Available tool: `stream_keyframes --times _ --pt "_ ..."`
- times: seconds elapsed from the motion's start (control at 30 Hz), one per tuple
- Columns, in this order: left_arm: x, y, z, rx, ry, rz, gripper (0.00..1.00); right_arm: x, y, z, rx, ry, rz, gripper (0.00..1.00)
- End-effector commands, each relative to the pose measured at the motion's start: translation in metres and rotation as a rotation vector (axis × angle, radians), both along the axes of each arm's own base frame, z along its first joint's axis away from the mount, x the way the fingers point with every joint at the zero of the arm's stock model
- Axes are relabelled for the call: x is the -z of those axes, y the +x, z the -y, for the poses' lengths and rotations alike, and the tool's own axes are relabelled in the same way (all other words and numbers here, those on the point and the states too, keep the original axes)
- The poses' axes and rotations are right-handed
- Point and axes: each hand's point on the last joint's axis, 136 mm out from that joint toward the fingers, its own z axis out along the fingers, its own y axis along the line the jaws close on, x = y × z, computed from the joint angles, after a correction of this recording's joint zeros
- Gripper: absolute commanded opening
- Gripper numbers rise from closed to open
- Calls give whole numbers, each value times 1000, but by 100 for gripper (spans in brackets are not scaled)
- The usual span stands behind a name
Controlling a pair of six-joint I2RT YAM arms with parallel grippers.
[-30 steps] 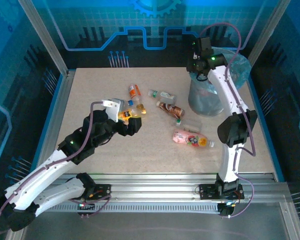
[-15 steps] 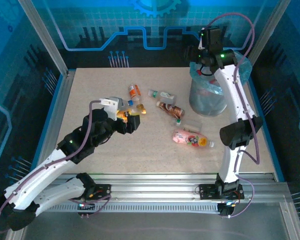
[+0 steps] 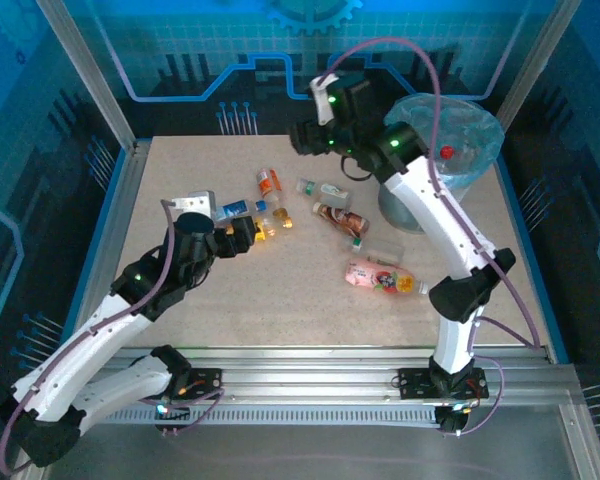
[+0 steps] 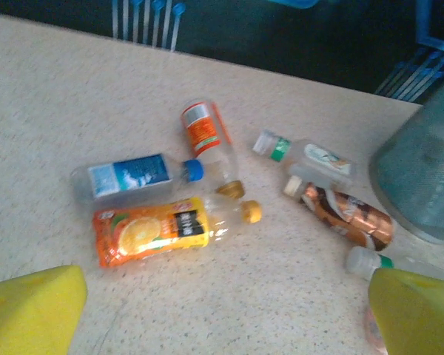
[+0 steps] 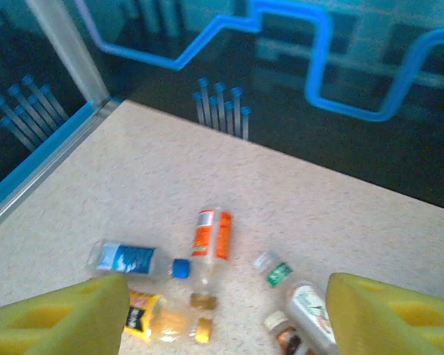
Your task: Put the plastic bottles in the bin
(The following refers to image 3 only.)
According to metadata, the orange juice bottle black label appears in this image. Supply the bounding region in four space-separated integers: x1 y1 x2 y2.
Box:
252 218 295 244

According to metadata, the clear bottle blue label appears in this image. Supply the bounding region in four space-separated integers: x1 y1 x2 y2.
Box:
213 198 268 222

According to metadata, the small bottle orange label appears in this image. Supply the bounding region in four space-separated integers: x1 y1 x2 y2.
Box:
255 168 289 223

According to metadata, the clear bottle green white cap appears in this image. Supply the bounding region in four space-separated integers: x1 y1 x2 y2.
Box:
348 236 407 265

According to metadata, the pink juice bottle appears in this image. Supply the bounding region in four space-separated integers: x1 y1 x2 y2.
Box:
344 257 430 298

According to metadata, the grey waste bin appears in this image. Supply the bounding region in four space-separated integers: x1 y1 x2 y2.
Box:
377 169 476 235

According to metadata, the grey trash bin blue liner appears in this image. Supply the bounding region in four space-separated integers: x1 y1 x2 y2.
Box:
383 94 506 189

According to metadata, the brown coffee drink bottle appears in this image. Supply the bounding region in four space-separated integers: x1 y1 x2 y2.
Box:
312 201 371 236

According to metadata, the black connector box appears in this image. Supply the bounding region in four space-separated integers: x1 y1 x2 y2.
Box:
152 394 191 436
437 404 474 436

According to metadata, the metal front panel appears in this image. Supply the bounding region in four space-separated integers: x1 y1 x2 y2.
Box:
14 424 600 480

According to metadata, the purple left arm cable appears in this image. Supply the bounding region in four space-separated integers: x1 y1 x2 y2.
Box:
0 198 226 476

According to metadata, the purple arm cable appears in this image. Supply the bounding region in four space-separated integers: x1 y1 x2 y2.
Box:
319 37 542 437
0 198 226 476

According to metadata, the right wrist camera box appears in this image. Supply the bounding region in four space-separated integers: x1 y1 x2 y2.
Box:
308 72 342 127

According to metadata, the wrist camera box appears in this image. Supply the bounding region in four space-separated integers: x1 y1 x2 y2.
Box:
308 72 342 127
173 189 218 220

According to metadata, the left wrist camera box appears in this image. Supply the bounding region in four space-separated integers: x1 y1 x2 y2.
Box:
173 189 218 220

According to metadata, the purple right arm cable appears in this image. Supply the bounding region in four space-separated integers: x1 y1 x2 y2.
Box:
319 37 542 437

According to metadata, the aluminium table side rail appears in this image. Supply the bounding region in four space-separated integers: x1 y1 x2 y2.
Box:
69 139 154 346

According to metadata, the aluminium front rail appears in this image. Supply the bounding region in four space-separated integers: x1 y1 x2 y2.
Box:
42 344 584 409

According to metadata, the slotted cable duct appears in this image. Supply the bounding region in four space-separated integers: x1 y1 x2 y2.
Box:
59 405 444 427

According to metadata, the aluminium frame post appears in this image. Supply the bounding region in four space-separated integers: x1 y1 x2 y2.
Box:
494 0 589 119
34 0 139 154

